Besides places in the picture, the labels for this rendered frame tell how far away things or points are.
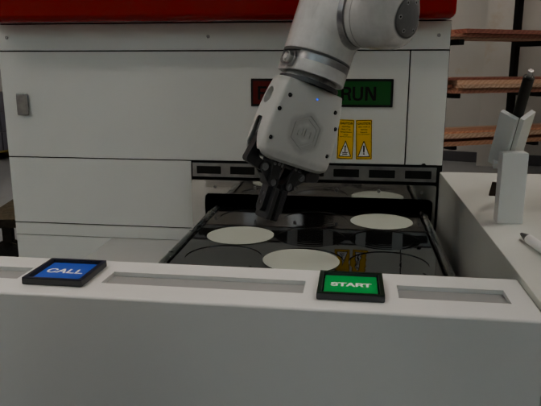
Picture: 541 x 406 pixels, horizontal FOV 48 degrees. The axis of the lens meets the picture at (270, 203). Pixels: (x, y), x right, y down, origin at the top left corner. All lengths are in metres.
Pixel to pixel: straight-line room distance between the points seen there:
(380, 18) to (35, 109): 0.75
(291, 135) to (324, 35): 0.12
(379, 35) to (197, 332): 0.37
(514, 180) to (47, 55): 0.84
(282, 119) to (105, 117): 0.53
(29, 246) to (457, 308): 0.96
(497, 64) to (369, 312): 6.83
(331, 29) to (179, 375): 0.42
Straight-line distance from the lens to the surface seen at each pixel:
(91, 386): 0.57
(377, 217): 1.02
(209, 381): 0.53
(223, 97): 1.10
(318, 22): 0.73
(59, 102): 1.21
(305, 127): 0.72
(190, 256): 0.81
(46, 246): 1.28
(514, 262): 0.62
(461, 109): 7.58
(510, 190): 0.76
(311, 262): 0.78
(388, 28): 0.69
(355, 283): 0.53
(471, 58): 7.55
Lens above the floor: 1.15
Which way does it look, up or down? 13 degrees down
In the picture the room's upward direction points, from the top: straight up
